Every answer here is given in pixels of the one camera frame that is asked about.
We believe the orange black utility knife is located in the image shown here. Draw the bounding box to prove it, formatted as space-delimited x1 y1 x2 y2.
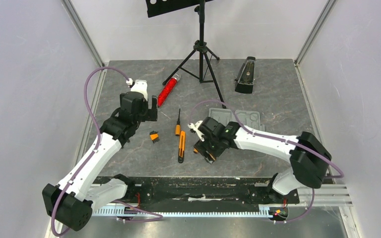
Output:
178 130 186 163

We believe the grey plastic tool case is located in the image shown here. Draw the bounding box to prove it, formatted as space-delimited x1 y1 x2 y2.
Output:
208 108 265 131

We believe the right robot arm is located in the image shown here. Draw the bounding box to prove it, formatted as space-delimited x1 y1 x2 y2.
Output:
188 117 331 202

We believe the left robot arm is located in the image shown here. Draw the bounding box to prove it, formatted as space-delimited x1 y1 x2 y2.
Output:
42 92 157 231

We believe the orange hex key set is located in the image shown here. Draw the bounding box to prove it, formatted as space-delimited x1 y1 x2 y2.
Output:
149 131 160 143

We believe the red glitter tube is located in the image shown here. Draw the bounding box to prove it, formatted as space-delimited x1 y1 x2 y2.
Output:
157 73 181 107

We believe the black metronome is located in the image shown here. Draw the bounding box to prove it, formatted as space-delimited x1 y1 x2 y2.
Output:
234 57 256 94

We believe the black tripod stand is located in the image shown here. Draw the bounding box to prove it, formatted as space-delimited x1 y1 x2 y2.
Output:
162 0 225 103

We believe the black perforated stand plate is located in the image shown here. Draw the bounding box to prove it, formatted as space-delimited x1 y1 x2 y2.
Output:
145 0 212 18

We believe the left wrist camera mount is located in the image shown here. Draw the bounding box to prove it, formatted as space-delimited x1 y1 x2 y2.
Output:
126 78 148 100

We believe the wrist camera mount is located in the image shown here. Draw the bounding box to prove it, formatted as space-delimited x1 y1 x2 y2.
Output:
188 120 205 142
126 78 148 100

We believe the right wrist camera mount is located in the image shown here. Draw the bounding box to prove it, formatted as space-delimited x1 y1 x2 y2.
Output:
188 120 205 142

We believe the grey slotted cable duct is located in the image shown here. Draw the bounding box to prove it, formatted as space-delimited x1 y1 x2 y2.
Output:
93 204 273 219

